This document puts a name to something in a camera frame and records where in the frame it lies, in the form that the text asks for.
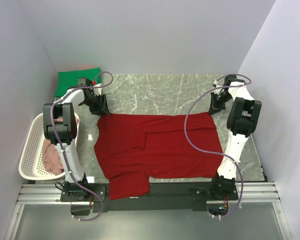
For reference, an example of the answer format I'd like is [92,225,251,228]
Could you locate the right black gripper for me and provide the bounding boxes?
[207,91,233,116]

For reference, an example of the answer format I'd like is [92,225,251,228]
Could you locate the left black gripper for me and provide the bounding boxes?
[82,93,111,117]

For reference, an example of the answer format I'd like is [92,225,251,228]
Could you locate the red t shirt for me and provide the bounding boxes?
[94,112,223,200]

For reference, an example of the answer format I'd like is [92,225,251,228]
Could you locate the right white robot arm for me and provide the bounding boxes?
[208,74,262,200]

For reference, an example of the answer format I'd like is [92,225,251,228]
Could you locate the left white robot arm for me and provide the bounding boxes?
[43,78,110,203]

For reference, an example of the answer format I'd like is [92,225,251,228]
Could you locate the green folded t shirt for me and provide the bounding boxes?
[55,67,101,98]

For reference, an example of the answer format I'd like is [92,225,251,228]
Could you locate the pink t shirt in basket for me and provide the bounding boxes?
[42,114,80,175]

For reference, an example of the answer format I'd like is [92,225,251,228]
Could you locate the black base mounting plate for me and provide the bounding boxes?
[60,182,240,216]

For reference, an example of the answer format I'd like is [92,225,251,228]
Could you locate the white plastic laundry basket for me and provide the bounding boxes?
[18,113,65,181]

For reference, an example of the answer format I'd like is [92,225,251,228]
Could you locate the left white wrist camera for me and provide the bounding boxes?
[92,83,103,96]

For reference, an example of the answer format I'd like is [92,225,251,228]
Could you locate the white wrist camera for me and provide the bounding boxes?
[212,78,225,88]
[92,83,103,96]

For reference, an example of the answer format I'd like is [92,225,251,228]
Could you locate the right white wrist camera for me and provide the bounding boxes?
[212,78,225,88]

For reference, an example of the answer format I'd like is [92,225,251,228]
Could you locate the aluminium rail frame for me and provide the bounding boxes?
[5,182,292,240]

